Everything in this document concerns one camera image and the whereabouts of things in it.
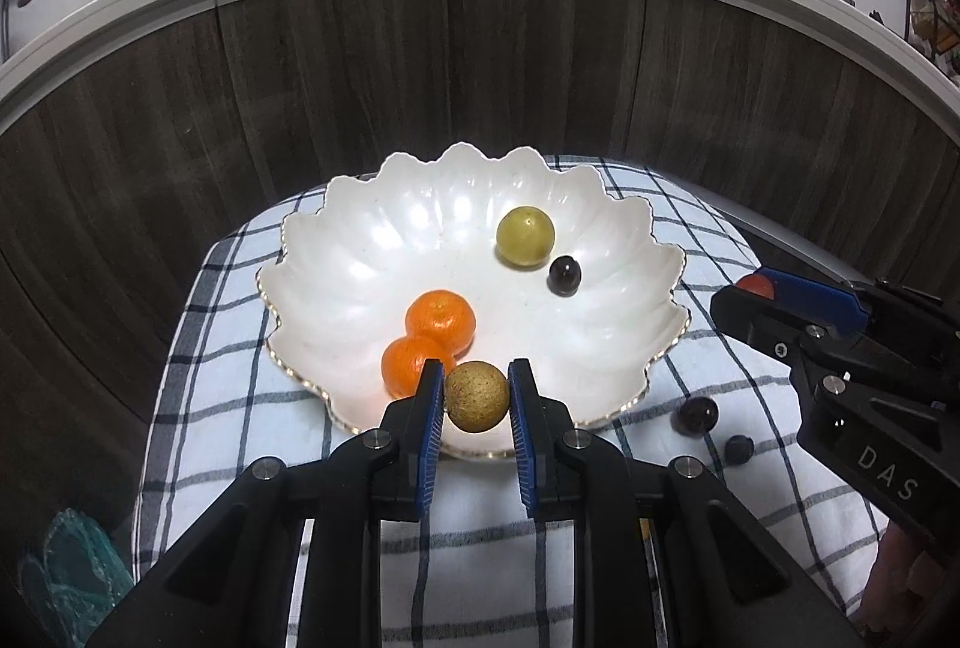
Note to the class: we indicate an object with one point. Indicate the small red cherry tomato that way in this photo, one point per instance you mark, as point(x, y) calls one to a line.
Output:
point(757, 284)

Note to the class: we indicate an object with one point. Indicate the green round plum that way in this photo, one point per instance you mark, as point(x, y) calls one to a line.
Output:
point(525, 237)

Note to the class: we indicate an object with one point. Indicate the dark grape in bowl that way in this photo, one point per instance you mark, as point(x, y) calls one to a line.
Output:
point(564, 276)

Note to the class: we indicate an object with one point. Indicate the white scalloped ceramic bowl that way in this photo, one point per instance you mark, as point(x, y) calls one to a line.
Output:
point(348, 272)

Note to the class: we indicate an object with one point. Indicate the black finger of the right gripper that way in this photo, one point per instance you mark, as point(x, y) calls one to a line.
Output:
point(810, 352)

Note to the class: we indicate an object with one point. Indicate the person's hand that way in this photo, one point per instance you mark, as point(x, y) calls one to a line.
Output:
point(902, 579)

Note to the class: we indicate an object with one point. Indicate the orange mandarin far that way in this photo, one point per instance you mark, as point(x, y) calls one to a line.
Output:
point(445, 317)

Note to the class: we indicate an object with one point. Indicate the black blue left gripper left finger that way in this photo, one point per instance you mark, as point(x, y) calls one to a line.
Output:
point(292, 550)

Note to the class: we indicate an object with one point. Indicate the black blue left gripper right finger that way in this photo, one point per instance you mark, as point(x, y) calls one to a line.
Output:
point(663, 555)

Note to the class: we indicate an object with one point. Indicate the orange mandarin near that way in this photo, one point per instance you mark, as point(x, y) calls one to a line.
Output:
point(403, 360)

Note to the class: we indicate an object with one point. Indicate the orange mandarin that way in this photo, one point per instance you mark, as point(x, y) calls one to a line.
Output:
point(403, 360)
point(445, 317)

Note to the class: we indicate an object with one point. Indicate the blueberry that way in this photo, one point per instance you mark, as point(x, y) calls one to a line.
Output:
point(739, 449)

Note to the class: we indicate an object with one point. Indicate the teal glass dish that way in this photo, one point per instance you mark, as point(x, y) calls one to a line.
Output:
point(75, 580)

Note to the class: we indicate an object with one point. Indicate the blue white checkered cloth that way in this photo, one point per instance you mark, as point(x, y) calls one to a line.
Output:
point(477, 571)

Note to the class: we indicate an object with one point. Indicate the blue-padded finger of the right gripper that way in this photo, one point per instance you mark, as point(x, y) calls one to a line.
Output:
point(814, 302)

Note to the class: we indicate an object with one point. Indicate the brown longan fruit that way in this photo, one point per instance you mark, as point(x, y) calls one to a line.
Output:
point(476, 394)

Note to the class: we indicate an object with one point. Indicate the chrome kitchen faucet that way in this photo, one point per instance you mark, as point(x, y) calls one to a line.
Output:
point(11, 3)

